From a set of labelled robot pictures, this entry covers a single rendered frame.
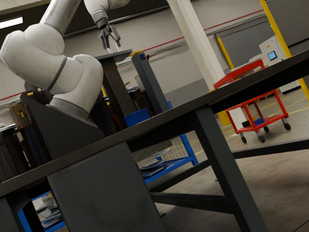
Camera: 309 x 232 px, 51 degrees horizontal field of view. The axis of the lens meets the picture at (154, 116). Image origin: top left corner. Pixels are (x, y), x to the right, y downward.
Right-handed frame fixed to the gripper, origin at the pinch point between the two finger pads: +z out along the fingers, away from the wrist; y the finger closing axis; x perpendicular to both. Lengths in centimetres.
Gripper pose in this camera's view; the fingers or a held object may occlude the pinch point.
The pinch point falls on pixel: (115, 51)
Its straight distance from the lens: 205.6
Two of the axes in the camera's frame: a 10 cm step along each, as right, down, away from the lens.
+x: -5.8, 2.2, -7.8
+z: 4.2, 9.1, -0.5
